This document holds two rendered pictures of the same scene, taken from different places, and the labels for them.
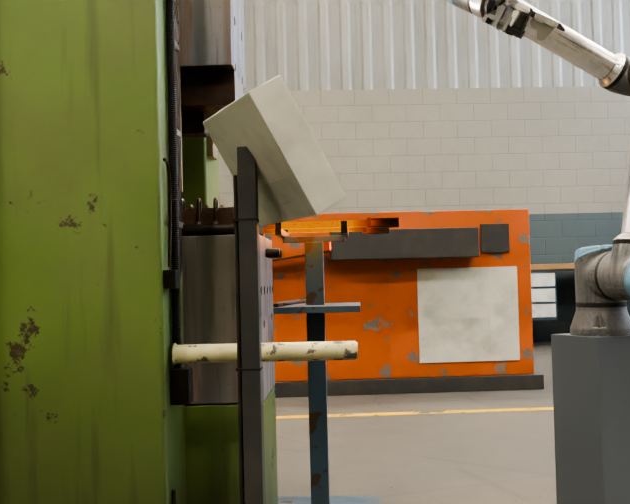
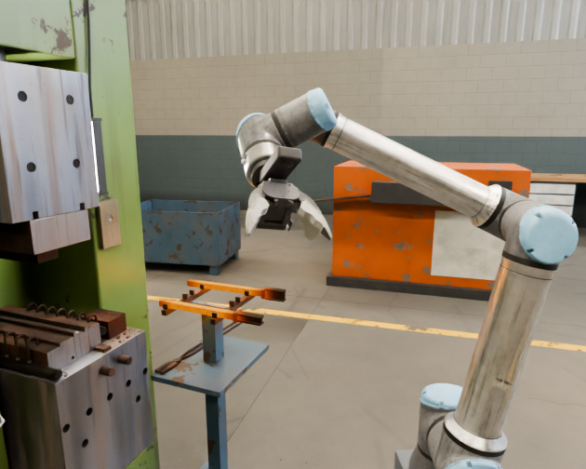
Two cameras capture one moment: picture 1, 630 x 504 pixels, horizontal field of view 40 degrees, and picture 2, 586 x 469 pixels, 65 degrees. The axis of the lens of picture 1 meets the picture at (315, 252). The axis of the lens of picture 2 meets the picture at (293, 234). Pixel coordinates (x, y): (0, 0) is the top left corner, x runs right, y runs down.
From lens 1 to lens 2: 1.85 m
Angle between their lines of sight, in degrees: 24
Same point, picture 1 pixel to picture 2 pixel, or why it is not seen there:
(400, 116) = (475, 63)
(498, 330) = (493, 259)
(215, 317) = (33, 442)
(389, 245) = (413, 194)
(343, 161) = (431, 97)
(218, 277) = (31, 411)
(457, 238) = not seen: hidden behind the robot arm
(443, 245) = not seen: hidden behind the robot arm
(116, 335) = not seen: outside the picture
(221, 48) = (2, 206)
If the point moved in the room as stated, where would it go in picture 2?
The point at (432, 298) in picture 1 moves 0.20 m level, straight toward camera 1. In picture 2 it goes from (445, 232) to (441, 235)
